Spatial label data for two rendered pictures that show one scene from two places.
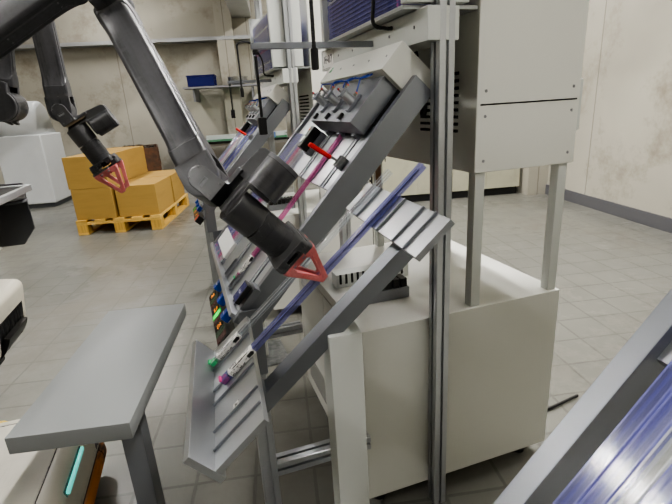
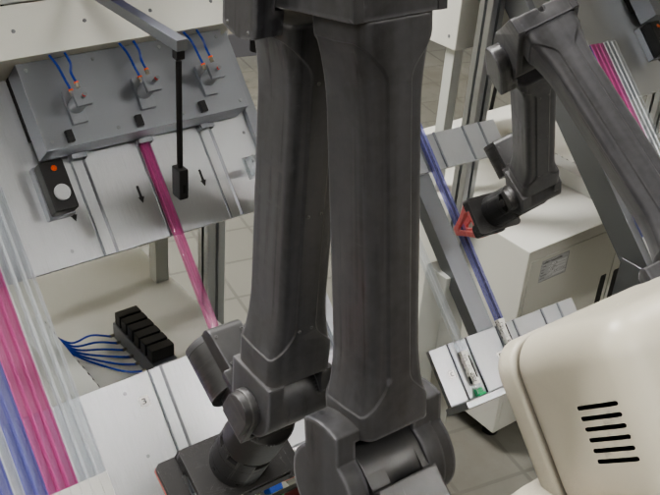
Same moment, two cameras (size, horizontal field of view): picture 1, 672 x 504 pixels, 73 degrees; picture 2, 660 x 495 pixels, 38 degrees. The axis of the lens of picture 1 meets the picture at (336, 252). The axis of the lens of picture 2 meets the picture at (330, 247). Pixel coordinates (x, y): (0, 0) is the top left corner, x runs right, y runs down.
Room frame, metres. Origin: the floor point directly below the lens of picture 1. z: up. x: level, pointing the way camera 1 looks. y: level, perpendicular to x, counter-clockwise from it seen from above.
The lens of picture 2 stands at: (1.51, 1.33, 1.77)
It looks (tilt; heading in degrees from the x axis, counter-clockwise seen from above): 31 degrees down; 248
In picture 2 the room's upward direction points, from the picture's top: 5 degrees clockwise
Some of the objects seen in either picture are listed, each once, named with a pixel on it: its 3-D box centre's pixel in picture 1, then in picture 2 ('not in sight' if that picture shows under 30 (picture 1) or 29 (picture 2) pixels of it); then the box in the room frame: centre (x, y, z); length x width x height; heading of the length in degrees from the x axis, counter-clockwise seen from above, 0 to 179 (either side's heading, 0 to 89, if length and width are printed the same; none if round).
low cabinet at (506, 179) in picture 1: (413, 160); not in sight; (6.33, -1.15, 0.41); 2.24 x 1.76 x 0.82; 96
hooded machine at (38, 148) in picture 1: (33, 154); not in sight; (6.98, 4.43, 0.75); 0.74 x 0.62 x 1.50; 8
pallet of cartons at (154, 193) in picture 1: (134, 184); not in sight; (5.50, 2.38, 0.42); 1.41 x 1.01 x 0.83; 179
